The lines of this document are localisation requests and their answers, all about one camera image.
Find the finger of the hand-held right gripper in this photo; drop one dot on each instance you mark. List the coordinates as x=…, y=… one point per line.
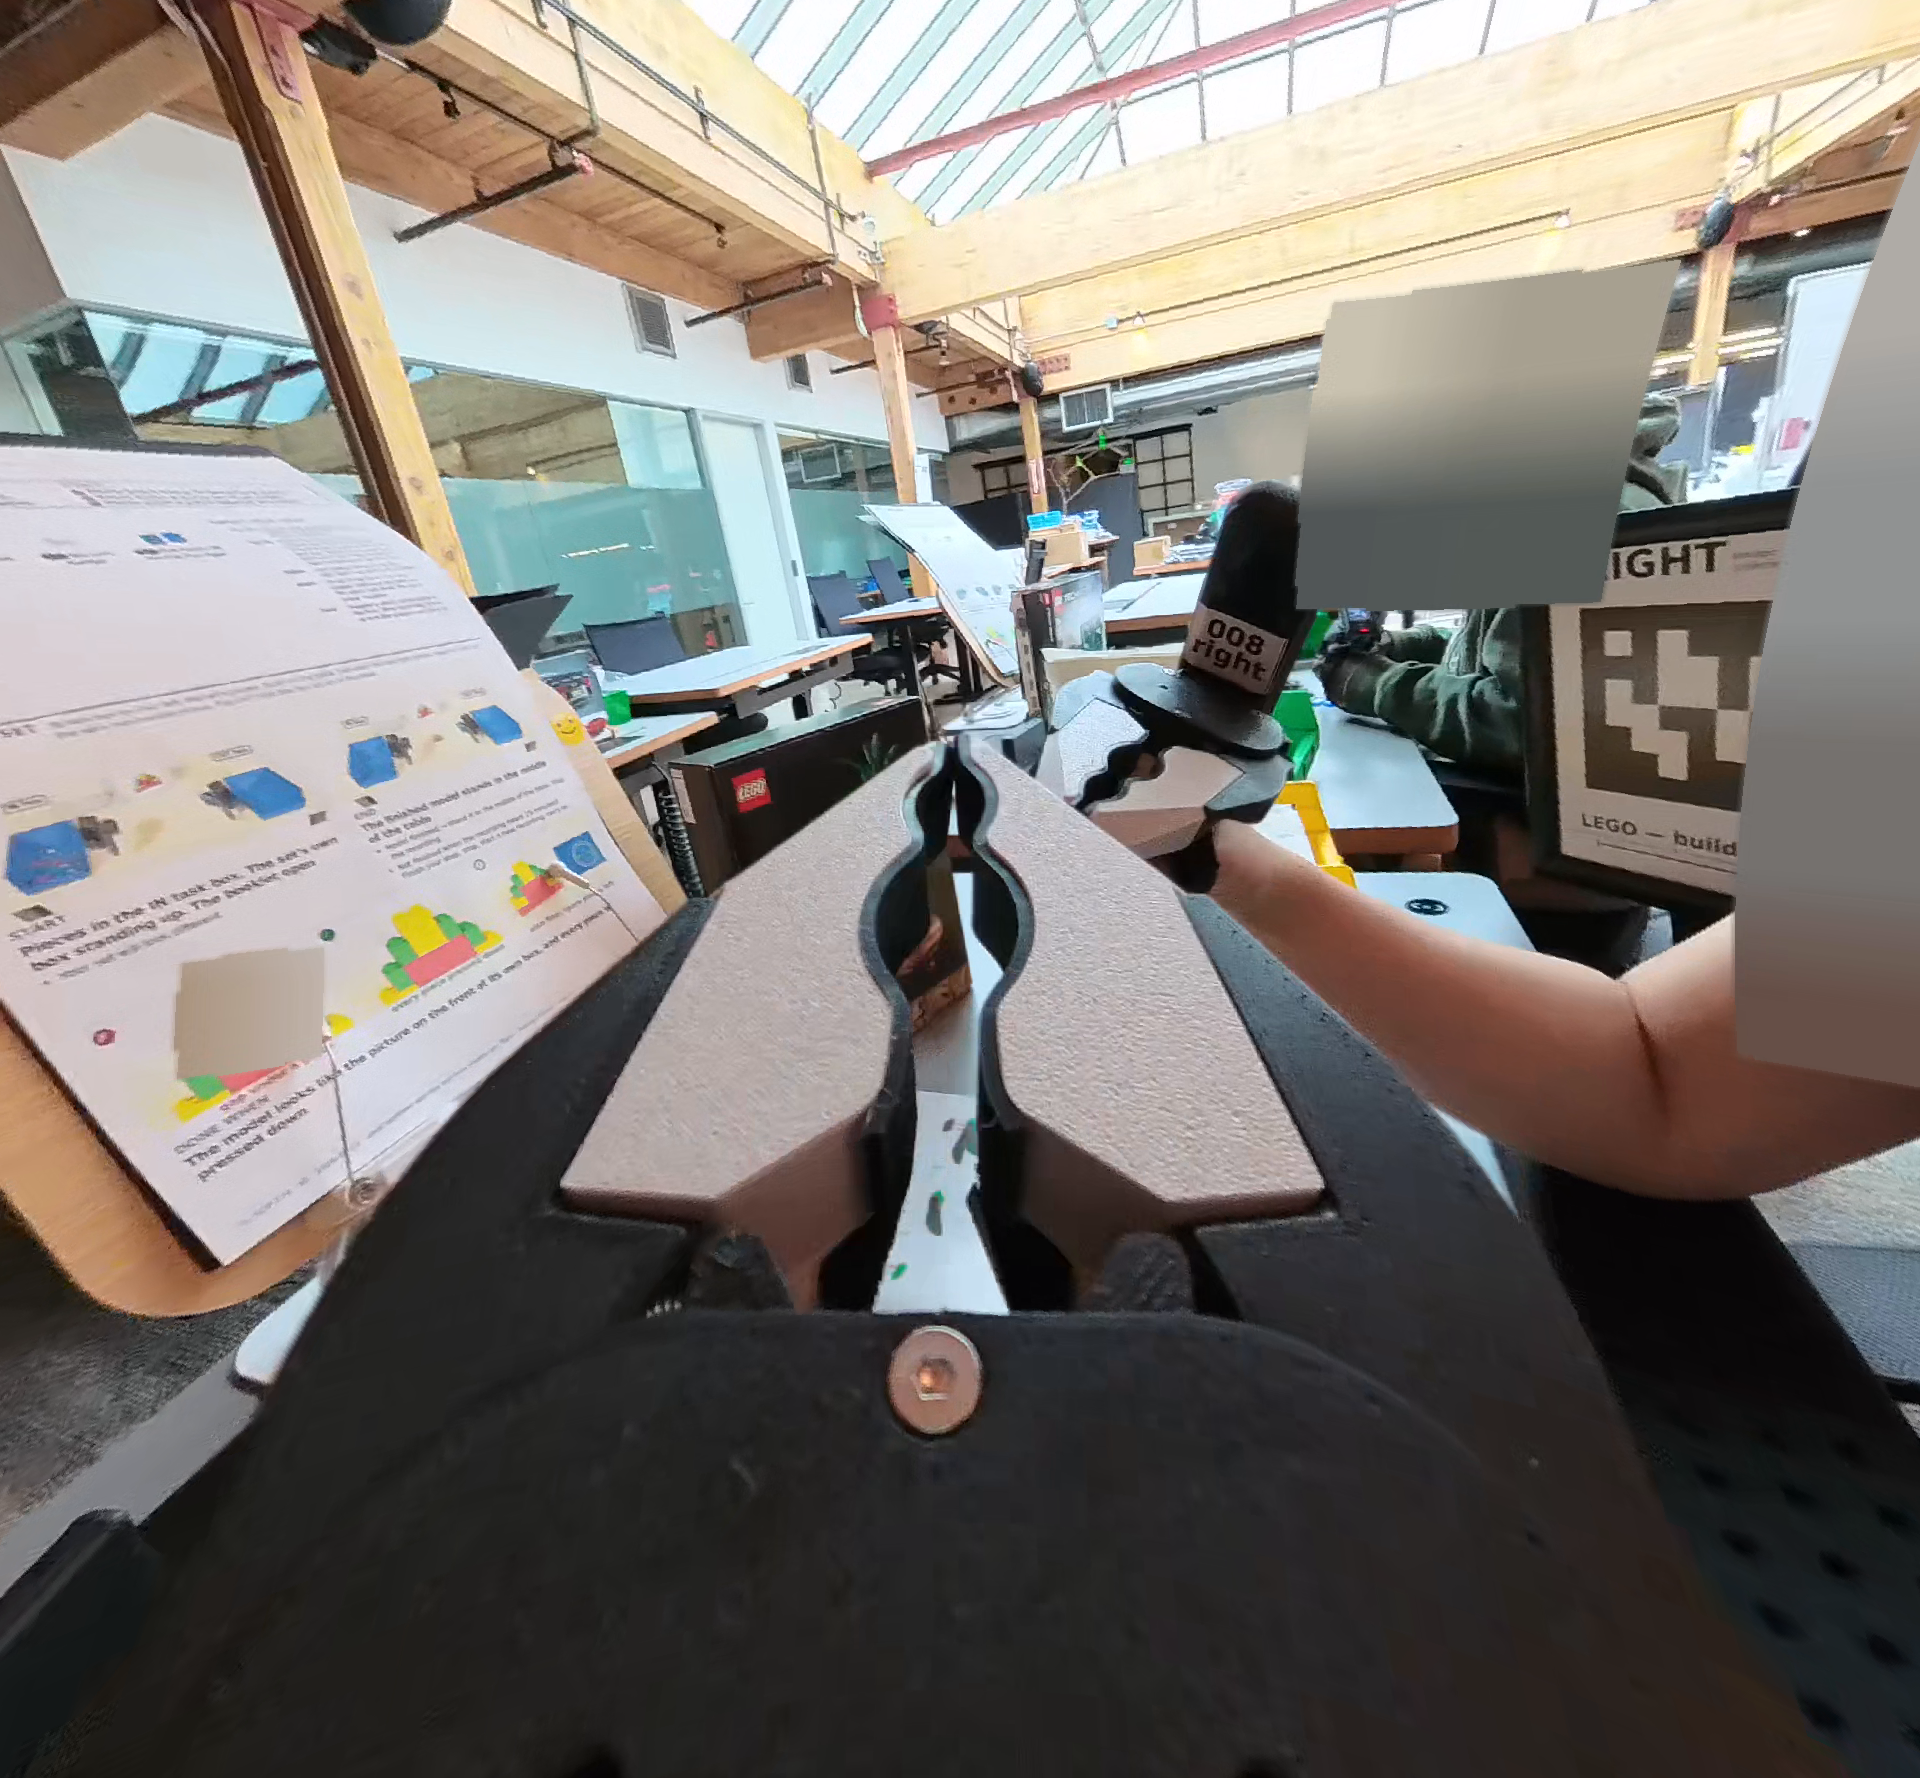
x=1092, y=751
x=1170, y=804

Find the grey desk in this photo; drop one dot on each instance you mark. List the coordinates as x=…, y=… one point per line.
x=1379, y=795

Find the yellow plastic bin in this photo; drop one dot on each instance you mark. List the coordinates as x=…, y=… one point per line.
x=1311, y=826

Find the wooden support post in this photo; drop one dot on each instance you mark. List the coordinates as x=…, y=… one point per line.
x=338, y=293

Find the red ceiling pipe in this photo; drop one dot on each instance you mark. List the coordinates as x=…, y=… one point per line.
x=1351, y=8

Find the printed instruction sheet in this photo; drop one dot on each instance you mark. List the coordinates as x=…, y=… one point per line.
x=272, y=790

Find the person's right forearm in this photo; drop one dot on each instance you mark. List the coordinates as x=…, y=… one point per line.
x=1501, y=1043

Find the black mesh chair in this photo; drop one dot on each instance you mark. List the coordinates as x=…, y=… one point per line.
x=1800, y=1584

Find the wooden top desk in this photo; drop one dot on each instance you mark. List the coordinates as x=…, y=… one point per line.
x=736, y=669

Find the black lego set box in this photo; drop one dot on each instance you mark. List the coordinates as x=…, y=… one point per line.
x=796, y=790

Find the framed marker sign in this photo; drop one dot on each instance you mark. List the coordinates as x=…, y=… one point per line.
x=1664, y=699

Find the tilted instruction board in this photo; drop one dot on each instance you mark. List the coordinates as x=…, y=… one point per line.
x=959, y=579

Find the green plastic bin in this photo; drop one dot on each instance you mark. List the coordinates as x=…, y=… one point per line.
x=1297, y=737

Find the black monitor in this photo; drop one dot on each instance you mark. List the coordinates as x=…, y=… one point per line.
x=524, y=622

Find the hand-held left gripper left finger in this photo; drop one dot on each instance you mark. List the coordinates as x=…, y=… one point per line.
x=736, y=1043

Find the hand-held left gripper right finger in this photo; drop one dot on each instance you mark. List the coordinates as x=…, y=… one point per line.
x=1140, y=1057

